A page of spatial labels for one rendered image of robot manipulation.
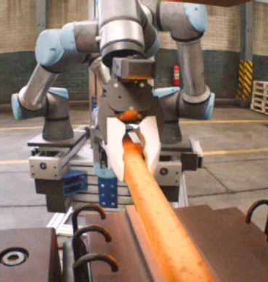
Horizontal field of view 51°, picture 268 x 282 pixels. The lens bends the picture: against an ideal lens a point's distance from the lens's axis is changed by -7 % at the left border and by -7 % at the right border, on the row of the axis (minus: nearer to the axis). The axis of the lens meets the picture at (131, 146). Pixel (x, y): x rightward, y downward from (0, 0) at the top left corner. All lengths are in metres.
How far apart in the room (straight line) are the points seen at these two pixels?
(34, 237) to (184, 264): 0.17
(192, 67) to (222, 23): 7.18
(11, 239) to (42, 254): 0.05
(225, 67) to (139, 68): 7.87
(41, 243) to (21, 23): 7.37
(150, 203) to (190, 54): 0.77
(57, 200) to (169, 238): 1.10
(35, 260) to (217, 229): 0.20
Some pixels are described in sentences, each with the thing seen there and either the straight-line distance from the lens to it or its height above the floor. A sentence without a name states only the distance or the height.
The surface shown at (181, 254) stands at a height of 1.01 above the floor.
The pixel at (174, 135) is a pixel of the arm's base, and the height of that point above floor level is 0.85.
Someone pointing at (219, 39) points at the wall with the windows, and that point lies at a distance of 8.16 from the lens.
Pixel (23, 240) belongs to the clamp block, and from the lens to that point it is 0.34.
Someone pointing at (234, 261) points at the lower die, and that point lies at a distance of 0.29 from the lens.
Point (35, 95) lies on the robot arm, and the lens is 1.17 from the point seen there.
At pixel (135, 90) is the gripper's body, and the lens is 0.45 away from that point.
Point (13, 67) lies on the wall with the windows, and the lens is 7.60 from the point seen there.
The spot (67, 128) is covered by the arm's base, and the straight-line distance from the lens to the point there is 1.36.
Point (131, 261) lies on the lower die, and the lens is 0.28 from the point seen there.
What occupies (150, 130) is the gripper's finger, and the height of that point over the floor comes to 1.06.
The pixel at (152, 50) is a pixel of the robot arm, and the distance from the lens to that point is 0.64.
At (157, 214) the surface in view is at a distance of 0.31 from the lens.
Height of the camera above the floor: 1.17
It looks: 17 degrees down
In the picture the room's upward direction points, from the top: straight up
